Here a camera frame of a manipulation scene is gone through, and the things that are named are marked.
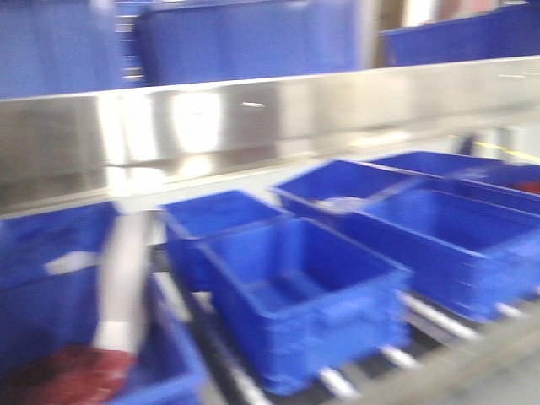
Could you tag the upper shelf blue bin centre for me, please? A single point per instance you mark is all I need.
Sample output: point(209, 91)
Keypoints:
point(207, 41)

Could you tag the shelf blue bin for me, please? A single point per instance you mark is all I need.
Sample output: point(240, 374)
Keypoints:
point(59, 47)
point(509, 31)
point(207, 41)

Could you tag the stainless steel shelf beam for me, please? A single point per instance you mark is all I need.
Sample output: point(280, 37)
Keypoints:
point(78, 148)

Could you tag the upper shelf blue bin left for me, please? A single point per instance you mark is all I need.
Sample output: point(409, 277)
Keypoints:
point(59, 47)

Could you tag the upper shelf blue bin right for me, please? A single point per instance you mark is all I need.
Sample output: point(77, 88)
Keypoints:
point(509, 31)

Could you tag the blue bin behind centre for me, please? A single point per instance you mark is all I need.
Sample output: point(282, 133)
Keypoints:
point(190, 224)

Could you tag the blue bin front centre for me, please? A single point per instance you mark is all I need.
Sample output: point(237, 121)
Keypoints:
point(298, 297)

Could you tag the blue bin right front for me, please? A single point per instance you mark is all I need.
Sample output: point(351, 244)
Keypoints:
point(471, 247)

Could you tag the blue bin with red parts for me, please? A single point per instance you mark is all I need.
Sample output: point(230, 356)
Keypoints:
point(83, 318)

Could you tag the blue bin far right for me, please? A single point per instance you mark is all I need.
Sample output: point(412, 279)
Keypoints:
point(479, 170)

